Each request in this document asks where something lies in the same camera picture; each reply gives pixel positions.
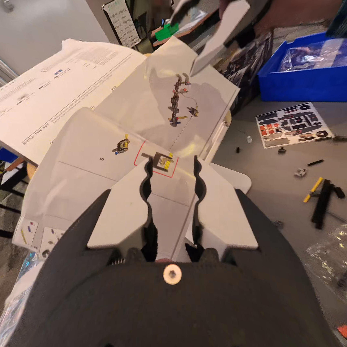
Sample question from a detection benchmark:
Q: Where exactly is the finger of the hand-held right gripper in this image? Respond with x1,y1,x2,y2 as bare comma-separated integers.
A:
190,0,251,77
169,0,202,25

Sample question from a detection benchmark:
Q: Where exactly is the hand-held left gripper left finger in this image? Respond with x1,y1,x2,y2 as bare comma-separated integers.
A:
87,158,153,251

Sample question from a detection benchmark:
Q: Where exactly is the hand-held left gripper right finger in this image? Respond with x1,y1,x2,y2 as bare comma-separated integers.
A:
194,157,258,261

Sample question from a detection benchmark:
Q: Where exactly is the lego instruction booklet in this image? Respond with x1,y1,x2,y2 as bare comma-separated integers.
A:
0,37,240,261

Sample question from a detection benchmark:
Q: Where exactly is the dark lego beam subassembly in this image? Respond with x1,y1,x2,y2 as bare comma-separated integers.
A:
303,177,346,230

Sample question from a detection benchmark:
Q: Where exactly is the lego sticker sheet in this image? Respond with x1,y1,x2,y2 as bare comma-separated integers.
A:
256,102,334,149

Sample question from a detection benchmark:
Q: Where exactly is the green plastic bin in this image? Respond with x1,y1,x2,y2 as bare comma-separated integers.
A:
151,23,179,41

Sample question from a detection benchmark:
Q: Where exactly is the white book stand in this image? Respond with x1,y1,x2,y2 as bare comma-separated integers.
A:
205,110,252,194

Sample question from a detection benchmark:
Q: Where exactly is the handwritten whiteboard sign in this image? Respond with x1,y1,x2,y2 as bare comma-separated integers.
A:
102,0,141,48

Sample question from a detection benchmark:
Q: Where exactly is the clear plastic bag bundle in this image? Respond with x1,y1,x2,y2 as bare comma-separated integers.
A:
279,41,347,72

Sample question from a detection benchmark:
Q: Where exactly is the small clear plastic bag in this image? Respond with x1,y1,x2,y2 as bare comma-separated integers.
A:
306,224,347,296

